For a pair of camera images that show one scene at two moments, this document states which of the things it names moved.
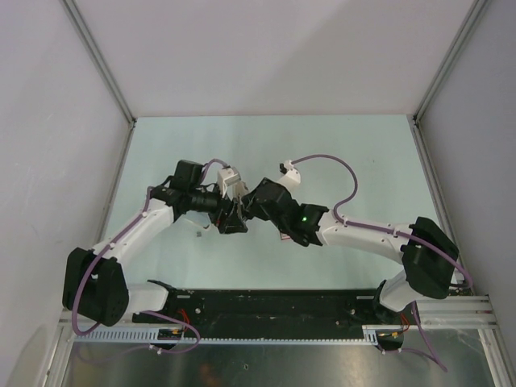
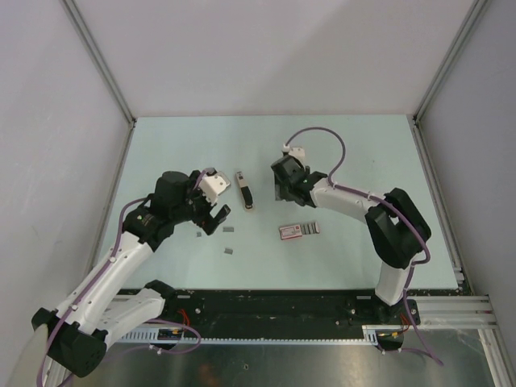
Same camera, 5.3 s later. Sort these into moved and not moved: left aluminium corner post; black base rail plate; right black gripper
Moved: right black gripper
Not moved: black base rail plate; left aluminium corner post
